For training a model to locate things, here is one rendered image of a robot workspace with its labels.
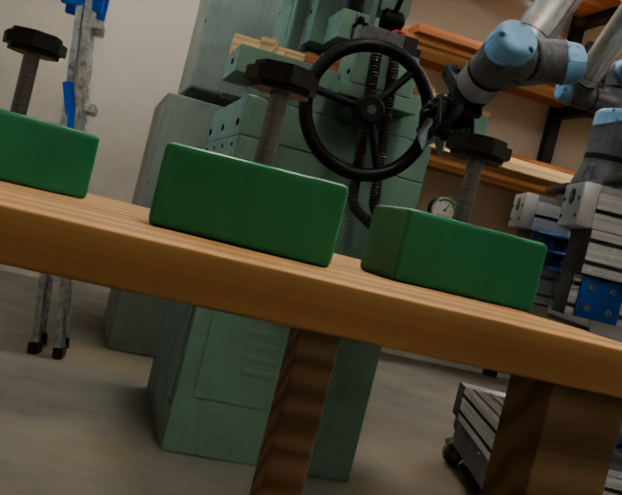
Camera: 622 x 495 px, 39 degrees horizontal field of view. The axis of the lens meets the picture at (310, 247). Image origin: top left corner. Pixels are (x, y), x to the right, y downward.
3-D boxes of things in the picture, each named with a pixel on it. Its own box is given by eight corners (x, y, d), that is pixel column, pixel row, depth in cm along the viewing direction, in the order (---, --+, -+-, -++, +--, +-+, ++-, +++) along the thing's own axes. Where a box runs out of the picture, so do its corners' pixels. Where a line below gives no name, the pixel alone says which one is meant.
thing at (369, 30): (363, 41, 186) (369, 16, 186) (349, 49, 196) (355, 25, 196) (420, 59, 189) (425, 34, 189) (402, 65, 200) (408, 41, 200)
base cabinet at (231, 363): (157, 450, 190) (236, 133, 189) (143, 388, 246) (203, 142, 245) (350, 483, 202) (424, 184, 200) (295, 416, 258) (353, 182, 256)
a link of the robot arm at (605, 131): (575, 152, 235) (588, 103, 234) (618, 165, 238) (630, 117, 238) (599, 151, 223) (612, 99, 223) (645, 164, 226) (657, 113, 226)
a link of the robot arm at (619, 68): (616, 82, 252) (624, 53, 252) (595, 85, 263) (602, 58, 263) (640, 89, 254) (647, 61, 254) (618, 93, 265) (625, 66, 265)
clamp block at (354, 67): (348, 81, 185) (359, 39, 184) (331, 86, 198) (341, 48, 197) (412, 99, 188) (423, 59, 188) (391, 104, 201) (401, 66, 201)
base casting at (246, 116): (236, 133, 189) (247, 91, 189) (204, 142, 245) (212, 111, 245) (424, 184, 201) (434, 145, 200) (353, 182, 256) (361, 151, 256)
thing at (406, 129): (256, 95, 190) (261, 78, 190) (242, 103, 210) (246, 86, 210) (424, 143, 200) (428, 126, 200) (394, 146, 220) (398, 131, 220)
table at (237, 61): (240, 64, 179) (248, 35, 179) (220, 80, 208) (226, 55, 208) (503, 140, 194) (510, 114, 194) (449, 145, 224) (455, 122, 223)
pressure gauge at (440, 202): (426, 229, 195) (435, 192, 194) (420, 228, 198) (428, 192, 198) (451, 235, 196) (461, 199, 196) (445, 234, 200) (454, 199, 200)
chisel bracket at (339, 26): (335, 42, 205) (344, 7, 204) (319, 50, 218) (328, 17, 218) (364, 51, 206) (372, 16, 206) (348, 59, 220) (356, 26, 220)
